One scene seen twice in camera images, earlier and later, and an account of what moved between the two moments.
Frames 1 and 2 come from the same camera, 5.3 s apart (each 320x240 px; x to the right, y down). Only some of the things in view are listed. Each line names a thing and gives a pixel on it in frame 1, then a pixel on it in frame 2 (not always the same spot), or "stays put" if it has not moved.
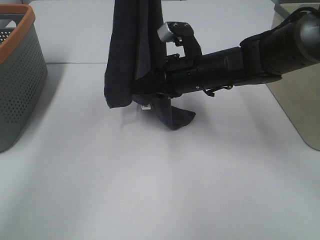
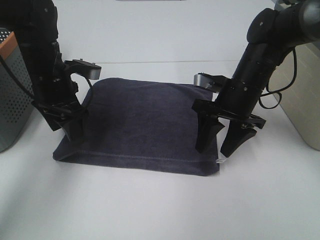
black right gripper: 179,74 -> 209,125
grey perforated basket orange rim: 23,72 stays put
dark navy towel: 137,47 -> 143,125
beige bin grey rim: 298,91 stays put
